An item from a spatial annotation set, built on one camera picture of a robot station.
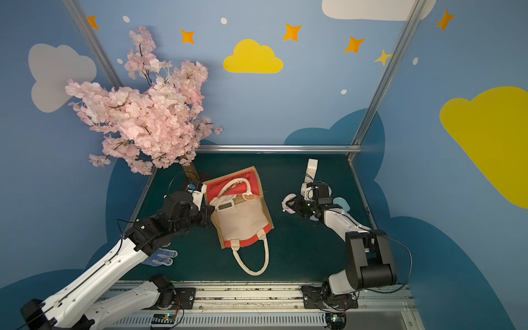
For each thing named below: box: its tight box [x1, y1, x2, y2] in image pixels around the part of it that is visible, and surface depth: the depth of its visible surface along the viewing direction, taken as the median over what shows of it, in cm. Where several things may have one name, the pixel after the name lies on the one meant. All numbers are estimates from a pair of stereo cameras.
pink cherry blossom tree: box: [65, 26, 223, 185], surface depth 67 cm
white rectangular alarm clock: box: [300, 182, 313, 201], surface depth 84 cm
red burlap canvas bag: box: [203, 166, 275, 277], surface depth 89 cm
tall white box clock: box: [304, 158, 319, 183], surface depth 104 cm
